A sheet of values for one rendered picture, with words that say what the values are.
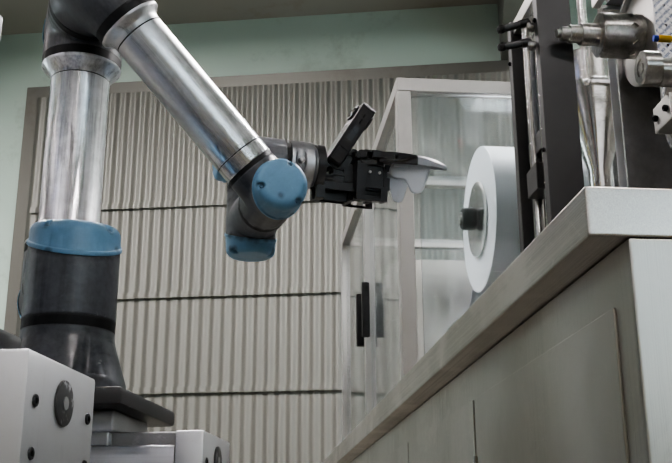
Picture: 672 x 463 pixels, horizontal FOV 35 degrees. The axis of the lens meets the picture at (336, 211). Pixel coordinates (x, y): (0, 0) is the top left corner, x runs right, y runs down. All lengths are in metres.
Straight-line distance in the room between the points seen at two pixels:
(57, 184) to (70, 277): 0.24
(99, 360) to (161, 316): 3.72
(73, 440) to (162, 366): 4.14
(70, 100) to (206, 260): 3.51
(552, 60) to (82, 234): 0.69
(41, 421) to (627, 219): 0.45
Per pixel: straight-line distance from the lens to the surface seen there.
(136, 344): 5.03
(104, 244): 1.35
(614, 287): 0.83
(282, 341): 4.87
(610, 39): 1.52
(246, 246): 1.54
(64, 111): 1.56
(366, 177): 1.64
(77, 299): 1.32
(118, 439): 1.27
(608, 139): 1.99
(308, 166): 1.61
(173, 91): 1.47
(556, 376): 0.96
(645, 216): 0.82
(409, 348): 2.06
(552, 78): 1.52
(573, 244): 0.83
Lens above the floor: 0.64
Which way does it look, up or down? 18 degrees up
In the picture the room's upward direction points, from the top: straight up
